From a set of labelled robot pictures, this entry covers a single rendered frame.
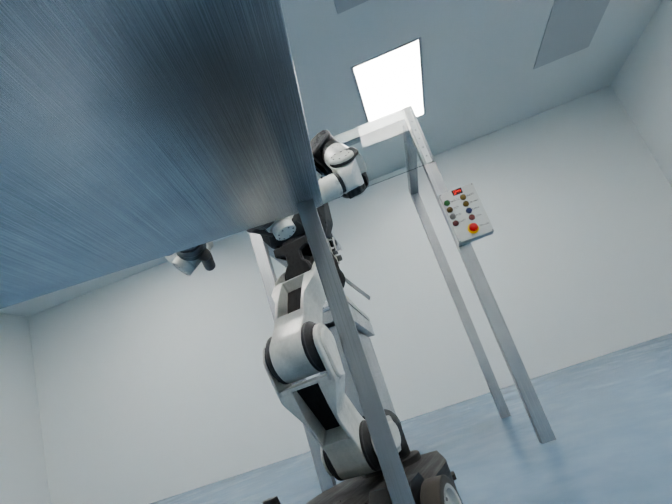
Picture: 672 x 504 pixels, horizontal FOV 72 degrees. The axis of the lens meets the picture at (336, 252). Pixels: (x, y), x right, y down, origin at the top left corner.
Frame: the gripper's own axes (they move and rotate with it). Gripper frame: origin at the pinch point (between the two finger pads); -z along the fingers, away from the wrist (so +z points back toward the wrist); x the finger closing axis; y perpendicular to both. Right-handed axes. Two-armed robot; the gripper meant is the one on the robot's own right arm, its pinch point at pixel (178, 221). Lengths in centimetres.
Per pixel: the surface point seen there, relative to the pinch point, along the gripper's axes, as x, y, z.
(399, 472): 69, -30, -18
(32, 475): 21, 297, 578
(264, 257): -25, -26, 118
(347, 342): 43, -28, -18
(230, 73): 10, -16, -61
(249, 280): -125, -23, 484
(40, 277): 10.5, 28.5, -11.1
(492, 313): 38, -116, 88
